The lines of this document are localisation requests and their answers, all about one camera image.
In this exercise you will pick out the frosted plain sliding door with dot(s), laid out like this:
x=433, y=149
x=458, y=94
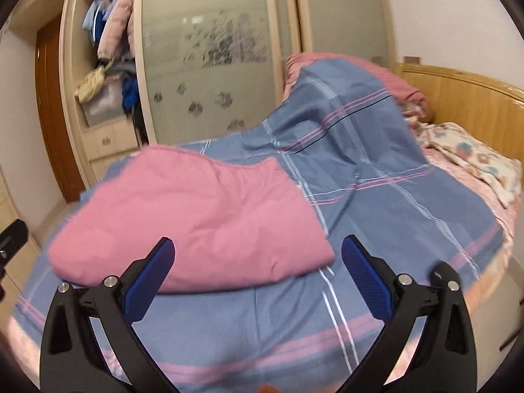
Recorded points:
x=344, y=12

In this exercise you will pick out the wooden headboard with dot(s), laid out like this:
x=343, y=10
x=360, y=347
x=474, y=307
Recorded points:
x=462, y=98

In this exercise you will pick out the translucent storage box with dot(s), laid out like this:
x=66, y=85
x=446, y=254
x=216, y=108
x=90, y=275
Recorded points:
x=102, y=108

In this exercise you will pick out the blue hanging jackets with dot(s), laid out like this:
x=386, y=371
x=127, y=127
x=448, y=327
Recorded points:
x=96, y=20

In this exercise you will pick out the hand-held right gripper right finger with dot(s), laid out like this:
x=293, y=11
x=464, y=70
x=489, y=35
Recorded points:
x=364, y=278

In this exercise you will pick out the blue plaid quilt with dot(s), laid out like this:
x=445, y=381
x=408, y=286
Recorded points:
x=348, y=139

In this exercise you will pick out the yellow cloth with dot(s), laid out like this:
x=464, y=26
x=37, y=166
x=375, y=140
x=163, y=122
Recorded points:
x=92, y=86

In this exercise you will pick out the cream wardrobe drawer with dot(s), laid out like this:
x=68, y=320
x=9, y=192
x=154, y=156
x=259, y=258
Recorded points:
x=108, y=168
x=112, y=141

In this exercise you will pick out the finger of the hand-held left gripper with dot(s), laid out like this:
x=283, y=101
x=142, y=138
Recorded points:
x=14, y=241

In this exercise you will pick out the person's right hand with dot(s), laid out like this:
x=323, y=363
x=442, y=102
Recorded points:
x=269, y=389

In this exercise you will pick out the floral blanket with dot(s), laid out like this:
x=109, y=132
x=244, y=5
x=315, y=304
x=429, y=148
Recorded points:
x=470, y=155

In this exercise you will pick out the frosted flower-print sliding door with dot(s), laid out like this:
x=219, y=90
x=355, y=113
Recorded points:
x=213, y=49

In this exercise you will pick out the brown wooden door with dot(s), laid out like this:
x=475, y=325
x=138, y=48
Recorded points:
x=57, y=123

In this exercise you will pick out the blue cloth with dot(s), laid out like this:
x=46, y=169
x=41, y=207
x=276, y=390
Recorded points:
x=129, y=96

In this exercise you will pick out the pink quilt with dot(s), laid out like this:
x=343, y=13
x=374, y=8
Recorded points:
x=393, y=86

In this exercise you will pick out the cream wardrobe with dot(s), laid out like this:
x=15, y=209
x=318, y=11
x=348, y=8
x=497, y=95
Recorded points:
x=286, y=8

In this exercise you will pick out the pink and cream hooded jacket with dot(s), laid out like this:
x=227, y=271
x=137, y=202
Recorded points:
x=184, y=213

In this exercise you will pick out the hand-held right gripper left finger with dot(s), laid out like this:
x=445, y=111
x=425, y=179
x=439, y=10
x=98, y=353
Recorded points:
x=149, y=278

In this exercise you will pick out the dark cloth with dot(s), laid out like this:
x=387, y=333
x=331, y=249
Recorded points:
x=140, y=127

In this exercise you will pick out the grey folded clothes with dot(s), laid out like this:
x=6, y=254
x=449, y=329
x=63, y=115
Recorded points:
x=120, y=71

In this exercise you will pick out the pink down jacket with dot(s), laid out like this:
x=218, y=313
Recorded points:
x=118, y=24

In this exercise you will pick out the cream side cabinet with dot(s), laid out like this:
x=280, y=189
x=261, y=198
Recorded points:
x=16, y=270

